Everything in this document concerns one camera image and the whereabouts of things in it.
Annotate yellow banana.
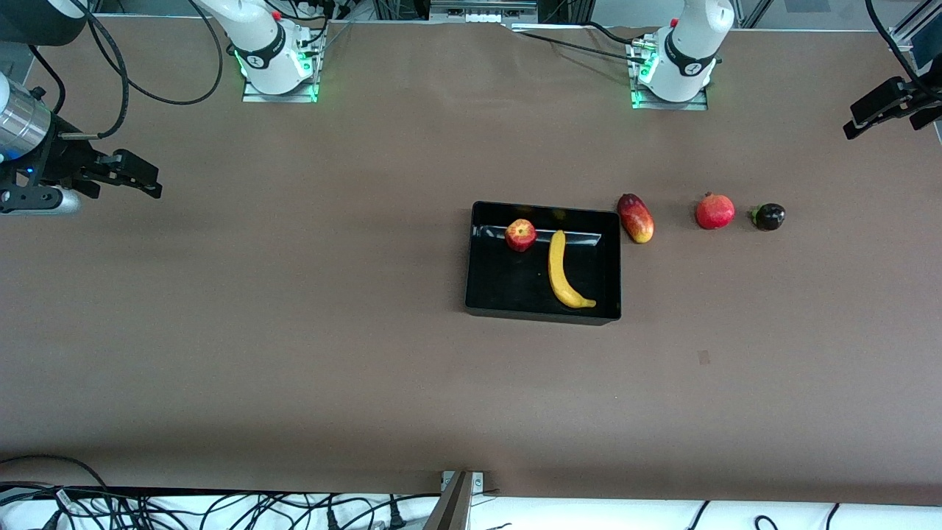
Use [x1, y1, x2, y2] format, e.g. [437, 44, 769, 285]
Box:
[548, 230, 598, 310]

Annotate red apple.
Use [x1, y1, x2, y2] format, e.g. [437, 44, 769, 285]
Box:
[505, 219, 538, 253]

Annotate black plastic box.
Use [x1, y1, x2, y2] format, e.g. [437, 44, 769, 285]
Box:
[464, 200, 623, 325]

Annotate dark purple mangosteen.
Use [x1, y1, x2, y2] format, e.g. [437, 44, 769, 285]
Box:
[748, 203, 787, 232]

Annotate red pomegranate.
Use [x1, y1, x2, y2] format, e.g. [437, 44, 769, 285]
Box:
[695, 191, 736, 230]

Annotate red yellow mango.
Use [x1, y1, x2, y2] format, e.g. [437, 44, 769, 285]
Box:
[617, 193, 655, 244]

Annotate white power strip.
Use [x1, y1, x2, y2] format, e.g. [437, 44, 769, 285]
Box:
[429, 0, 539, 24]

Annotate grey metal beam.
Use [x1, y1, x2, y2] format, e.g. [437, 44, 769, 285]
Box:
[422, 471, 472, 530]

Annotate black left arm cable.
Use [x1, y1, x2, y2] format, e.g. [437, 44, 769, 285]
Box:
[865, 0, 929, 96]

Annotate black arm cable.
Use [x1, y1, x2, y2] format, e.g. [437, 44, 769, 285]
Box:
[865, 0, 929, 96]
[59, 0, 224, 141]

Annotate aluminium frame rail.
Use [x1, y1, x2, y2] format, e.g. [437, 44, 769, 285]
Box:
[887, 4, 942, 49]

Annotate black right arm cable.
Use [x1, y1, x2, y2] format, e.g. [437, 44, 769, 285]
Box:
[59, 0, 224, 141]

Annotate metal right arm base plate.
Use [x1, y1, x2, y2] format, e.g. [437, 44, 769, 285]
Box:
[242, 40, 319, 103]

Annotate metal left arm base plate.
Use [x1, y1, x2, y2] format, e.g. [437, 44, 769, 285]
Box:
[629, 38, 709, 111]

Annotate black looped cable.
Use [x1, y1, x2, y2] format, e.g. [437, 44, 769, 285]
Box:
[0, 454, 111, 492]

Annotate black cable on table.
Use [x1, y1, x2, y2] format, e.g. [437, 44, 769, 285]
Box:
[511, 21, 648, 64]

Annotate tangled black cables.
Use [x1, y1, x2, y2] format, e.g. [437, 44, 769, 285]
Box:
[0, 482, 442, 530]

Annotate metal table edge bracket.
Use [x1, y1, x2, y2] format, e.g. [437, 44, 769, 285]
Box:
[440, 471, 485, 495]

